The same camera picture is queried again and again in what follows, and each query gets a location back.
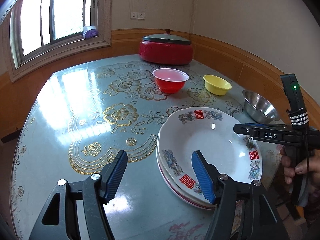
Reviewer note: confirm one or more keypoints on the red plastic bowl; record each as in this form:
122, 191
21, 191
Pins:
170, 80

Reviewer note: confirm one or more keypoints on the yellow plastic bowl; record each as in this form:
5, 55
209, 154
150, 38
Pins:
216, 85

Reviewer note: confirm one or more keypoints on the purple tissue pack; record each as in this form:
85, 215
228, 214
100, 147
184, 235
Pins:
89, 32

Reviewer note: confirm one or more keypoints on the black tracker with striped band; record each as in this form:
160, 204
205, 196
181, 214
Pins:
298, 113

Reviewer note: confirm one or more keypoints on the grey pot lid red knob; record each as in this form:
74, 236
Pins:
168, 38

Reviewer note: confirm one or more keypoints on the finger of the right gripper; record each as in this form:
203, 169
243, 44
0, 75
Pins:
267, 133
254, 125

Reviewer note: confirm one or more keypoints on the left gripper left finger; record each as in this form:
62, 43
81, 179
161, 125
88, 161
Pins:
58, 218

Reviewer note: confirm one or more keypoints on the stainless steel bowl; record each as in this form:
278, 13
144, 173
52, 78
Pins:
259, 108

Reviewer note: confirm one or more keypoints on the window with grey frame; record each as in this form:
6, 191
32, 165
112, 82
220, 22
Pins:
38, 32

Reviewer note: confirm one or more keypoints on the white wall socket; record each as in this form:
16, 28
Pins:
134, 15
141, 16

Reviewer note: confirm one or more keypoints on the floral plastic tablecloth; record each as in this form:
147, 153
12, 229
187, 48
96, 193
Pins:
83, 116

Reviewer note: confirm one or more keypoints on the white plate red characters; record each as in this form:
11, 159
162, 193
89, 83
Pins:
211, 131
177, 164

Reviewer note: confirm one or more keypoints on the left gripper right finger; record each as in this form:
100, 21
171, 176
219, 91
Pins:
259, 218

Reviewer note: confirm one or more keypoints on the person's right hand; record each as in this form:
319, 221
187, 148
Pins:
301, 168

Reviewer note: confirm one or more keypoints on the red electric cooking pot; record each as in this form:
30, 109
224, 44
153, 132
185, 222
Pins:
165, 53

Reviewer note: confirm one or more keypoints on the purple floral rimmed plate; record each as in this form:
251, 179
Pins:
181, 194

